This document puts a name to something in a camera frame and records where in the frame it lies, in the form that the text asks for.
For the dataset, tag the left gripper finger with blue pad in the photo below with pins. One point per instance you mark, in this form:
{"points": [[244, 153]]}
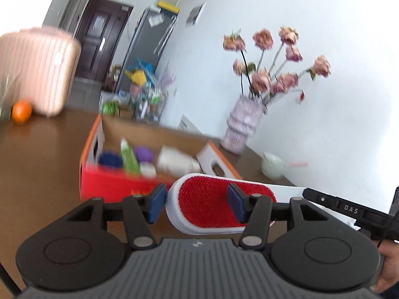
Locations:
{"points": [[334, 203]]}

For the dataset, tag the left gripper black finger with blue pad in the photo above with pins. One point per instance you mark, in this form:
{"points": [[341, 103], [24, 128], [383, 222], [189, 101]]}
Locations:
{"points": [[257, 211], [137, 212]]}

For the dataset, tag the white tape roll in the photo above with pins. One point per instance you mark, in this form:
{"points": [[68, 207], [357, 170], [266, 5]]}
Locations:
{"points": [[147, 169]]}

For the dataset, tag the green spray bottle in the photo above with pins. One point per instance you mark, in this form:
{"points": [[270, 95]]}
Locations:
{"points": [[130, 163]]}

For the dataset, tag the purple gear-shaped cap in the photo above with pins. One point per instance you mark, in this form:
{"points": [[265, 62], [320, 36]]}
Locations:
{"points": [[143, 154]]}

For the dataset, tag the blue gear-shaped cap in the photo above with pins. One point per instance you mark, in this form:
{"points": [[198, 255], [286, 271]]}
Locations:
{"points": [[110, 159]]}

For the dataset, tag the white lint brush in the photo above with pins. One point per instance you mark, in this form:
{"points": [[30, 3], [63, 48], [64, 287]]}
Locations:
{"points": [[197, 204]]}

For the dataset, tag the white plastic pill jar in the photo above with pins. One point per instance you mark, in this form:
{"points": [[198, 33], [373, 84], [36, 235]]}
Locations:
{"points": [[176, 163]]}

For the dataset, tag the person's hand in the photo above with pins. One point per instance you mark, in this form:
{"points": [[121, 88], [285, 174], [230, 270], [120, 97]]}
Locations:
{"points": [[389, 275]]}

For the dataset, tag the pale green bowl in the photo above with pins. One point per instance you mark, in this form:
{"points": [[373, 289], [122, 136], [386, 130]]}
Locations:
{"points": [[272, 166]]}

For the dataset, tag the red cardboard box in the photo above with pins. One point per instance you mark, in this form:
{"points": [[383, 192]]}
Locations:
{"points": [[113, 184]]}

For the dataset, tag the pink textured vase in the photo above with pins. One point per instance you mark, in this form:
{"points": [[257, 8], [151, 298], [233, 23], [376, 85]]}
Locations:
{"points": [[242, 123]]}

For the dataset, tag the dried pink roses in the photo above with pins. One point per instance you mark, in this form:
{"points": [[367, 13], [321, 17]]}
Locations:
{"points": [[263, 85]]}

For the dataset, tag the yellow watering can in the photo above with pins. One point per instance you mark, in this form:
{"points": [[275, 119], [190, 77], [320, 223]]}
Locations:
{"points": [[137, 77]]}

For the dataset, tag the orange fruit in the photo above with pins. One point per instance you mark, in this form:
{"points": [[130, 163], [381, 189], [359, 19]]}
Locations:
{"points": [[21, 112]]}

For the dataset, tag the pink suitcase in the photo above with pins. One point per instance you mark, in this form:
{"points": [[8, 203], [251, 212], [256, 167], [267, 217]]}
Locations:
{"points": [[42, 62]]}

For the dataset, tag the grey refrigerator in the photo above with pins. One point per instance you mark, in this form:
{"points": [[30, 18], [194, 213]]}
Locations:
{"points": [[149, 39]]}

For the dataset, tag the dark brown door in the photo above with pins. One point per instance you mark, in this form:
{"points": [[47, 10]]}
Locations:
{"points": [[99, 33]]}

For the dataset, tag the yellow box on refrigerator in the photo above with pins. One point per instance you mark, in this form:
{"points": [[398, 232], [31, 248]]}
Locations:
{"points": [[167, 6]]}

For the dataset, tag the white panel against wall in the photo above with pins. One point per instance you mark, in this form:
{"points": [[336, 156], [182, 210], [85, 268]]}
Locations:
{"points": [[185, 125]]}

